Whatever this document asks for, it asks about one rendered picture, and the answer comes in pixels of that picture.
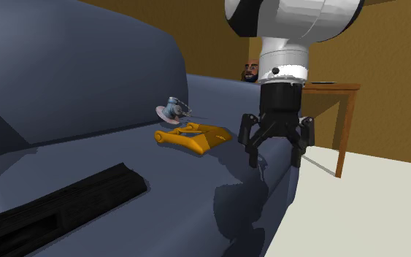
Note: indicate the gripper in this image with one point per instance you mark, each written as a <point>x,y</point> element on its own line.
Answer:
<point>280,103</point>

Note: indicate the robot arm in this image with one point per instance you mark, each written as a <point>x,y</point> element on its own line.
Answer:
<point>297,25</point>

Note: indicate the dark flat plate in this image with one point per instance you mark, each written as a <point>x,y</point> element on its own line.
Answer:
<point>323,83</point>

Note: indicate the bearded man head figure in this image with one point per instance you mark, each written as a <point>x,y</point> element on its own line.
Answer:
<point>251,70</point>

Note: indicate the brown wooden side table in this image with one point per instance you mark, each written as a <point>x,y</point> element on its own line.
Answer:
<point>345,106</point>

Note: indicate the yellow angular tool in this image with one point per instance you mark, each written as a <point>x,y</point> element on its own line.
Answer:
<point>194,140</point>

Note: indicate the blue-grey figure on pink disc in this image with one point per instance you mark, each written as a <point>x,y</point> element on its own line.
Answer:
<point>170,111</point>

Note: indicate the dark blue sofa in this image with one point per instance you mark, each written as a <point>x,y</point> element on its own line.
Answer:
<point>84,71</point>

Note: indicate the long black bar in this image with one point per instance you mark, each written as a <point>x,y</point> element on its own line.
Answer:
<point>66,206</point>

